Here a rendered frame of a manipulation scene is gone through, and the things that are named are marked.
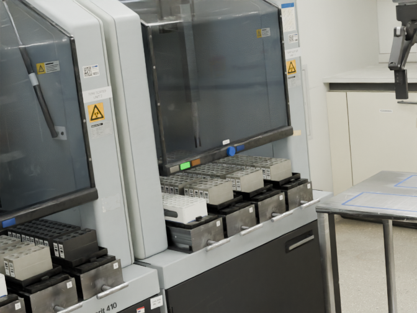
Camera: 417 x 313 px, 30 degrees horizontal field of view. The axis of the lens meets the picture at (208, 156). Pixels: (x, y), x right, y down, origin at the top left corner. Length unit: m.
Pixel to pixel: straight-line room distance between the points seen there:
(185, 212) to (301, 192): 0.52
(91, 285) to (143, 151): 0.43
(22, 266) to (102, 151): 0.38
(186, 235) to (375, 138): 2.52
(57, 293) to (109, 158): 0.41
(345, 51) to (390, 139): 0.69
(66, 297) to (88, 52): 0.65
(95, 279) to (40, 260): 0.15
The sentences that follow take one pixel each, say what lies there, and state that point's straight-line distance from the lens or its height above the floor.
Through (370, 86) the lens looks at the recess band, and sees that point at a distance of 4.67.
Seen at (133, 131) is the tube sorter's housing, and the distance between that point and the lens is 2.22.
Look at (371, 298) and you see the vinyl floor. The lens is 3.79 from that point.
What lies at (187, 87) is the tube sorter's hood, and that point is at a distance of 2.34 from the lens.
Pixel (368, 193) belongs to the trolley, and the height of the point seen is 0.82.
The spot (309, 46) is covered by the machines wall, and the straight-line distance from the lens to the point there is 4.67.
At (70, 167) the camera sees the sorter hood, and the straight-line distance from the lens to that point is 2.08.
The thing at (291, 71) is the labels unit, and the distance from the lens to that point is 2.74.
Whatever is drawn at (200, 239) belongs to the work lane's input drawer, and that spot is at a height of 0.77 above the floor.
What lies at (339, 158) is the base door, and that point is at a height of 0.40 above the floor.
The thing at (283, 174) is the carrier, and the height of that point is 0.84.
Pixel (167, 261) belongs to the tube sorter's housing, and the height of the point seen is 0.73.
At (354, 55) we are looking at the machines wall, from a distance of 5.05.
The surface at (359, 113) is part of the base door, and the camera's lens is 4.69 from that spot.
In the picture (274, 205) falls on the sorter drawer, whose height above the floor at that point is 0.77.
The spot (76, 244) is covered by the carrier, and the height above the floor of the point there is 0.86.
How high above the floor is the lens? 1.48
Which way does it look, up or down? 12 degrees down
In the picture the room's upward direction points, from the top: 6 degrees counter-clockwise
